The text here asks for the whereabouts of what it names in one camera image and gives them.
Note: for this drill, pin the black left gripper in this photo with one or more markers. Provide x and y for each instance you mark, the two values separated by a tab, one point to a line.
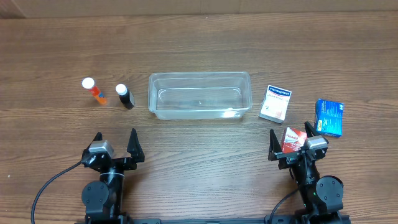
117	162

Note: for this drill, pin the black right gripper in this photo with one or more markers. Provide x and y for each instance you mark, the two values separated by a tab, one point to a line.
294	155

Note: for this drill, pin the red Panadol ActiFast box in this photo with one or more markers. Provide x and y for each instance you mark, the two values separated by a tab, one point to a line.
292	140

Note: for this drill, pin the white Hansaplast plaster box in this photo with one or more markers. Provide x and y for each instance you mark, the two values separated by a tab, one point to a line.
275	104

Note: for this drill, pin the blue VapoDrops lozenge box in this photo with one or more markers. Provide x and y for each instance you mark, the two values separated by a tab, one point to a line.
329	117

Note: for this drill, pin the dark bottle white cap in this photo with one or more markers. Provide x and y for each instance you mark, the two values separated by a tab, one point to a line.
126	97

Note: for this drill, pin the orange tube white cap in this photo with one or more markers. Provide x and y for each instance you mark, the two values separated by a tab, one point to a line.
89	84

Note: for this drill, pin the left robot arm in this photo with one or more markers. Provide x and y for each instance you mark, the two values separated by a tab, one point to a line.
103	198

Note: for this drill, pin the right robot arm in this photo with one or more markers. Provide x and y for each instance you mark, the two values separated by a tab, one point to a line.
322	196

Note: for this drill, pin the clear plastic container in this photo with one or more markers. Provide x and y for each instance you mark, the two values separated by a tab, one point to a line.
199	95

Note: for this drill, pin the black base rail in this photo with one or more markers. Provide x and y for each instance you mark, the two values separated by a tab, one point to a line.
211	221

